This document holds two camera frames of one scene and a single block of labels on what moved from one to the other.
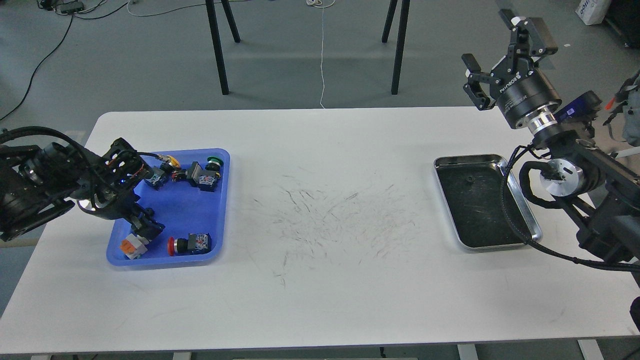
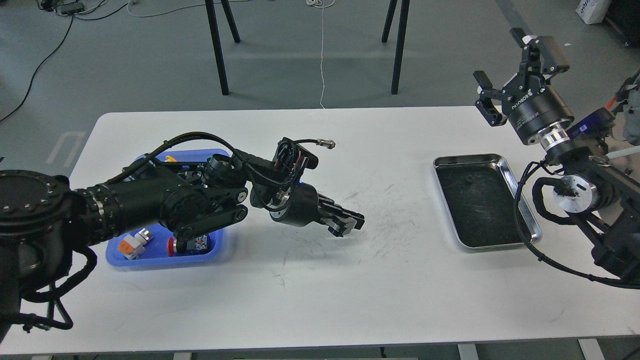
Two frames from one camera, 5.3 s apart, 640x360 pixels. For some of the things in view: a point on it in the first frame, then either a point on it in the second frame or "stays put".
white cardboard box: (592, 12) stays put
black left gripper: (118, 204) to (299, 206)
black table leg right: (400, 45) stays put
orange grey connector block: (134, 245) stays put
